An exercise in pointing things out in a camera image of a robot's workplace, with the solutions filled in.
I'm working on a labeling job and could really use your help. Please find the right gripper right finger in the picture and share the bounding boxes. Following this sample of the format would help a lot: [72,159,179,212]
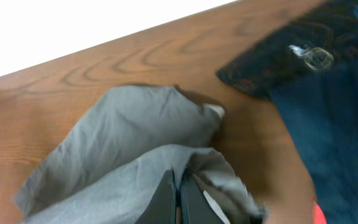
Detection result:
[180,169,223,224]

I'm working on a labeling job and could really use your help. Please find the navy blue garment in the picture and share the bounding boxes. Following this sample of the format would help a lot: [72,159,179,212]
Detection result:
[269,58,358,223]

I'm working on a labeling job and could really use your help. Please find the black patterned shorts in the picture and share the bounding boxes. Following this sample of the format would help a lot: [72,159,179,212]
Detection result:
[216,0,358,100]

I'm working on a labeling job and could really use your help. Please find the red garment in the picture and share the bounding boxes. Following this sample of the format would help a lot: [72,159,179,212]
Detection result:
[313,202,327,224]

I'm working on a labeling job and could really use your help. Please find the grey shorts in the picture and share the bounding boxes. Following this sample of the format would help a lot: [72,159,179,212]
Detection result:
[14,85,266,224]

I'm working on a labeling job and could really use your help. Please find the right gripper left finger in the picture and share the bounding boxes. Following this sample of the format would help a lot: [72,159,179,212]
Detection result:
[135,170,177,224]

